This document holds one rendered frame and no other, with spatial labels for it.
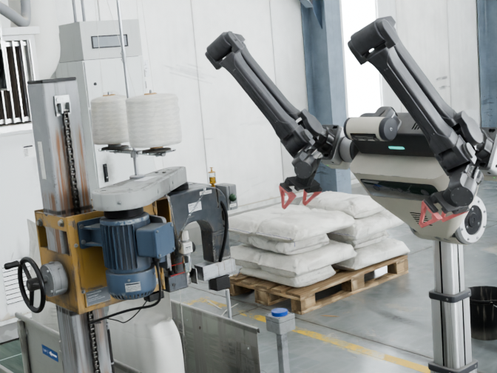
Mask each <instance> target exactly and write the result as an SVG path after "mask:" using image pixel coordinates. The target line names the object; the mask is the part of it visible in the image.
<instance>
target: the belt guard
mask: <svg viewBox="0 0 497 373"><path fill-rule="evenodd" d="M163 169H164V172H165V173H162V172H163ZM163 169H159V170H157V172H158V173H155V172H156V171H154V172H150V173H147V174H145V177H149V176H157V177H154V178H151V179H149V180H146V181H136V180H138V179H132V180H131V179H128V180H125V181H121V182H118V183H116V184H111V185H109V186H104V187H101V188H99V189H95V190H93V191H92V205H93V209H94V210H97V211H120V210H127V209H136V208H139V207H142V206H147V205H150V204H151V203H153V202H154V201H156V200H157V199H159V198H161V197H163V196H164V195H166V194H167V193H169V192H171V191H172V190H173V189H176V188H177V187H179V186H180V185H182V184H184V183H186V182H187V176H186V168H185V167H167V168H163Z"/></svg>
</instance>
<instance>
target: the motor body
mask: <svg viewBox="0 0 497 373"><path fill-rule="evenodd" d="M100 224H101V225H100V230H101V241H102V248H103V254H104V265H105V267H106V268H108V269H107V270H106V282H107V288H108V292H109V293H110V294H111V296H112V297H113V298H115V299H119V300H134V299H138V298H144V297H146V296H148V295H150V294H152V293H153V292H154V290H155V287H156V274H155V265H154V264H153V263H151V262H150V257H140V256H139V255H138V248H137V241H136V234H135V233H136V230H137V229H138V228H141V227H142V226H146V225H147V224H150V219H149V213H148V212H143V213H142V214H140V215H136V216H133V217H128V218H105V217H102V218H100Z"/></svg>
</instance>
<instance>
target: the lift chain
mask: <svg viewBox="0 0 497 373"><path fill-rule="evenodd" d="M62 116H63V117H62V121H63V125H64V136H65V145H66V147H67V148H66V151H67V163H68V167H69V175H70V186H71V193H72V204H73V206H74V208H73V210H74V215H79V214H81V208H80V200H79V197H78V187H77V185H78V182H77V178H76V170H75V159H74V157H73V156H74V152H73V147H72V137H71V135H72V134H71V128H70V117H69V115H68V112H67V111H66V112H64V113H63V114H62ZM65 116H66V117H65ZM65 121H67V122H65ZM67 130H68V131H69V132H67ZM67 136H69V137H67ZM68 141H70V142H68ZM69 146H70V147H69ZM69 151H71V152H69ZM70 156H71V157H70ZM71 161H72V163H70V162H71ZM71 166H72V167H71ZM72 171H73V172H72ZM73 181H75V183H73ZM74 186H75V187H74ZM74 191H76V192H74ZM75 196H76V197H75ZM75 201H77V202H75ZM76 206H77V207H76ZM76 211H78V212H76ZM89 317H91V318H89ZM93 320H94V314H93V310H92V311H90V313H89V312H87V321H88V329H89V339H90V347H91V350H92V351H91V353H92V364H93V368H94V370H93V371H94V373H97V372H98V373H101V370H100V363H99V359H98V350H97V348H98V345H97V341H96V333H95V324H90V321H93ZM91 326H92V327H91ZM92 335H94V336H93V337H92ZM93 340H94V341H93ZM94 344H95V345H94ZM93 345H94V346H93ZM94 350H95V351H94ZM94 354H96V355H94ZM96 363H97V364H96ZM95 364H96V365H95ZM96 368H97V369H96Z"/></svg>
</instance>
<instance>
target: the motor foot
mask: <svg viewBox="0 0 497 373"><path fill-rule="evenodd" d="M102 217H103V216H102ZM102 217H99V218H92V219H89V220H85V221H79V222H78V223H77V227H78V239H79V245H80V248H81V249H86V248H89V247H92V246H102V241H101V230H100V225H101V224H100V218H102Z"/></svg>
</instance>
